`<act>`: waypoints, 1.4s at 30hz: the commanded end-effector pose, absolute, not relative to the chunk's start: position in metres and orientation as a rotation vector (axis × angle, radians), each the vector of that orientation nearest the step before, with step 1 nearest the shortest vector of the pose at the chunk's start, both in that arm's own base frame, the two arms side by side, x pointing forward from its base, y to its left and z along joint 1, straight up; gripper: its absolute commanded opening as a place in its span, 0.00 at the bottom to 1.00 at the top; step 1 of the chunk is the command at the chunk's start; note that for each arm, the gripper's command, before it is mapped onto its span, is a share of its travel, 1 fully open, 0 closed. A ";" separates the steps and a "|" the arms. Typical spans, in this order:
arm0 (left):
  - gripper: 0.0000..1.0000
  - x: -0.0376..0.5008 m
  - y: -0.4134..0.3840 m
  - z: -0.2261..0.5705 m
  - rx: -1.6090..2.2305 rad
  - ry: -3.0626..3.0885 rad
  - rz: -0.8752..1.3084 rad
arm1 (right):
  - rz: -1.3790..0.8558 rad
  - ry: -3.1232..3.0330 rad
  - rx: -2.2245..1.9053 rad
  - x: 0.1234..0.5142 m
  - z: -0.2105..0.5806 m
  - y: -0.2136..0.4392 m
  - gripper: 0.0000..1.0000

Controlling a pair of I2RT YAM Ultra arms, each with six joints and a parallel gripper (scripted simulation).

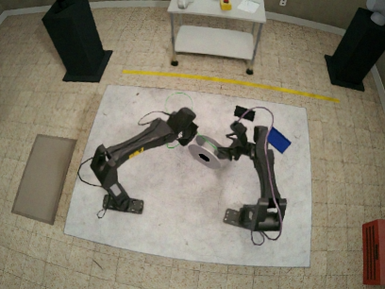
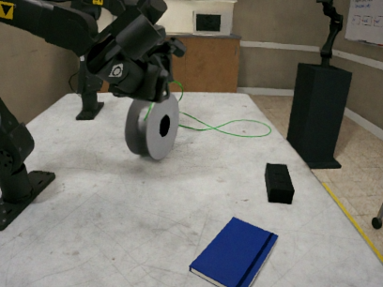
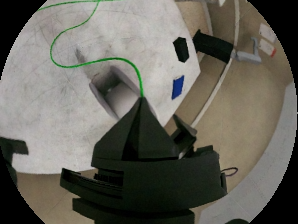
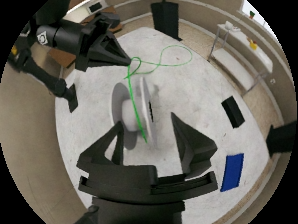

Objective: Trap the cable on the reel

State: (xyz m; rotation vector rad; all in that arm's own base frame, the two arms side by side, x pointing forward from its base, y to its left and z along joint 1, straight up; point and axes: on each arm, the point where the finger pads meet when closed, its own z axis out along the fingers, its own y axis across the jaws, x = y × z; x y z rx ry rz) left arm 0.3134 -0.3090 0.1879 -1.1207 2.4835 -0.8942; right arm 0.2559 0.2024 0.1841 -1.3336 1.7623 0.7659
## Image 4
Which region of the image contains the blue notebook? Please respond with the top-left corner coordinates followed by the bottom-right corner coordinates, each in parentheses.
top-left (220, 153), bottom-right (244, 192)

